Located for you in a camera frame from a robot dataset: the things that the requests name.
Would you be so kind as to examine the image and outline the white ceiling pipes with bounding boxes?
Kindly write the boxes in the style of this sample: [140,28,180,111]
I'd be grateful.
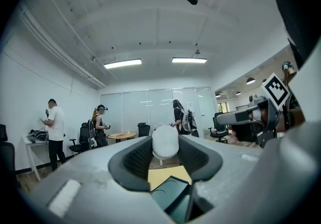
[20,4,107,90]

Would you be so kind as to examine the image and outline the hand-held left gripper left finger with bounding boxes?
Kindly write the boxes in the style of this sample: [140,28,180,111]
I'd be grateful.
[26,135,178,224]

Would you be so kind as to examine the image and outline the person's right forearm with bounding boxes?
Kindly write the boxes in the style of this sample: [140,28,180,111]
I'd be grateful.
[277,107,306,133]

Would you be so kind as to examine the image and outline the long ceiling light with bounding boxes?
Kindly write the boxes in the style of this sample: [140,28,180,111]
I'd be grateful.
[172,57,208,64]
[103,58,142,69]

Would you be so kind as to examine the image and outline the person's black shirt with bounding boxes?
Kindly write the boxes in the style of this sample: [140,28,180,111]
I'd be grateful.
[257,0,321,70]

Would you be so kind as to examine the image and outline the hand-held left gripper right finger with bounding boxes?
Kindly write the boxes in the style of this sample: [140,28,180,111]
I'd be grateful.
[178,134,264,221]

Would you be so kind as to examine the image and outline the dark teal box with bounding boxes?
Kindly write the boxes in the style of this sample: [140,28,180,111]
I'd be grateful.
[149,174,194,221]

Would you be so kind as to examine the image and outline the round wooden table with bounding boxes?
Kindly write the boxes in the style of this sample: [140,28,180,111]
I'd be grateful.
[107,132,137,146]

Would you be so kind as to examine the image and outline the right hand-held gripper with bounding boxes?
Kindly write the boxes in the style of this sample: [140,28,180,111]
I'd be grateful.
[215,72,290,149]

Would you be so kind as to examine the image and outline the white desk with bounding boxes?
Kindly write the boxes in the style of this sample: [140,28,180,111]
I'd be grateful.
[24,135,51,182]

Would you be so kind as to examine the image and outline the black mesh office chair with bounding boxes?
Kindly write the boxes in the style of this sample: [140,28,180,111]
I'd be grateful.
[0,124,16,188]

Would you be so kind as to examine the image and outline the black bags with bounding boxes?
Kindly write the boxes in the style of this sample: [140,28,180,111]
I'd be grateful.
[27,129,48,143]

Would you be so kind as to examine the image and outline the white rounded object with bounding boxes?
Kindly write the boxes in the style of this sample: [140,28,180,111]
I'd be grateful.
[152,125,179,160]

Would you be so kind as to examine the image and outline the black wrist strap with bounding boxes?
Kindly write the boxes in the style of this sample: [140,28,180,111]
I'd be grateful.
[287,109,296,130]

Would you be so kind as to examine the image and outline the black and white backpack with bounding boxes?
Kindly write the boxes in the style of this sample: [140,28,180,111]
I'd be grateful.
[182,109,199,136]

